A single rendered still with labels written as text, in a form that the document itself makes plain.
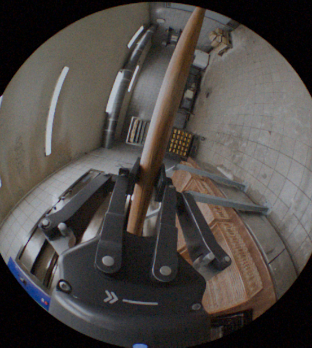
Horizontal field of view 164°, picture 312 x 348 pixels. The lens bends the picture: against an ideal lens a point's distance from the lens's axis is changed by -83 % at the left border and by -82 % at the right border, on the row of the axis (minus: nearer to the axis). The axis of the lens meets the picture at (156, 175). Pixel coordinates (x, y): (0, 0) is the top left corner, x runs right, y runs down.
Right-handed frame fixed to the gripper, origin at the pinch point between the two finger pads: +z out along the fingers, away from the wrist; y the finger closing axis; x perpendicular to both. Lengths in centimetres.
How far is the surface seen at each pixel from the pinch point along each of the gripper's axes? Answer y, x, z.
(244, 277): 49, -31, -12
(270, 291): 62, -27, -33
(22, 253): -86, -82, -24
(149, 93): -69, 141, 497
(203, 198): 33, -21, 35
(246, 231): 62, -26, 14
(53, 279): -47, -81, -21
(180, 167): 29, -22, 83
